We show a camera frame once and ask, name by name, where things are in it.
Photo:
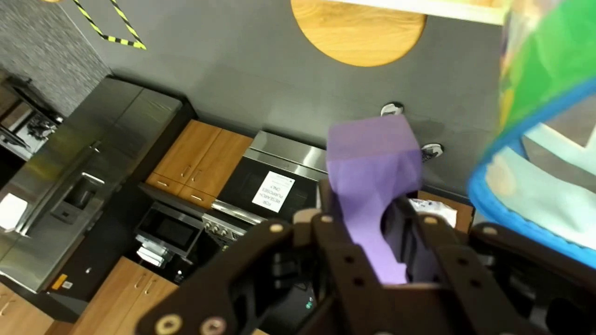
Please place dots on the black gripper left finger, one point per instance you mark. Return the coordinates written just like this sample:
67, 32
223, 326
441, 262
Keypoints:
232, 292

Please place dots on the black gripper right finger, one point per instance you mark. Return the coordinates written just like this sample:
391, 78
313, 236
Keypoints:
499, 273

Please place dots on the clear toy bag green lid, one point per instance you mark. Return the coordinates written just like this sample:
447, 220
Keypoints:
538, 173

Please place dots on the purple foam block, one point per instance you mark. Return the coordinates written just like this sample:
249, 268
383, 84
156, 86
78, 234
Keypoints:
368, 164

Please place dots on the stainless steel oven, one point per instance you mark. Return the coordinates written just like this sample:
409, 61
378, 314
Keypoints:
273, 177

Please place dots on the round wooden table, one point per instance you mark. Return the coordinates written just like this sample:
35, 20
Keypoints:
355, 33

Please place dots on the stainless steel refrigerator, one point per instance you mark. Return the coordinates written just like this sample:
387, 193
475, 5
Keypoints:
52, 199

